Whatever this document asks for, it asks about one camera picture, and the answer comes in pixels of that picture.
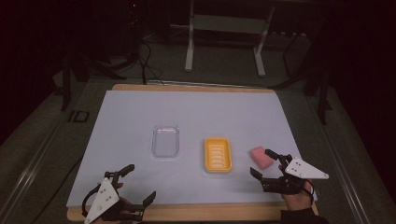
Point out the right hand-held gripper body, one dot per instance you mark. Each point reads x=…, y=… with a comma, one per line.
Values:
x=300, y=169

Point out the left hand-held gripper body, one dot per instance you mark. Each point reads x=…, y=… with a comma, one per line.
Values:
x=104, y=196

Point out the pink soap bar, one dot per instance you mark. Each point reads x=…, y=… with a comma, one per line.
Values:
x=261, y=157

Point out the person's left hand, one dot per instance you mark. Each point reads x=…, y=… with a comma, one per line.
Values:
x=126, y=207

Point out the person's right hand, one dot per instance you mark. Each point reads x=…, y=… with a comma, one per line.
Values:
x=297, y=200

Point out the yellow soap dish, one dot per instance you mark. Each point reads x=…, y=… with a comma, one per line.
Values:
x=218, y=155

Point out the clear plastic tray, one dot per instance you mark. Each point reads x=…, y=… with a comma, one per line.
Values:
x=165, y=141

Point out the white table sheet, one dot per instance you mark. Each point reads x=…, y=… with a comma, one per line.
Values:
x=186, y=118

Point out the black metal stand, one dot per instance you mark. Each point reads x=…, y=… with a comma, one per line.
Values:
x=314, y=84
x=81, y=71

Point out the dark box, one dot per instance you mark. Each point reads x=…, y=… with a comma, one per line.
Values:
x=297, y=54

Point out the metal floor rail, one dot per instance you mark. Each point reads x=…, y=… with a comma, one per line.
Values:
x=345, y=174
x=28, y=177

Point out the white metal stand frame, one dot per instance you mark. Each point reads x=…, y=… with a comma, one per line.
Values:
x=224, y=23

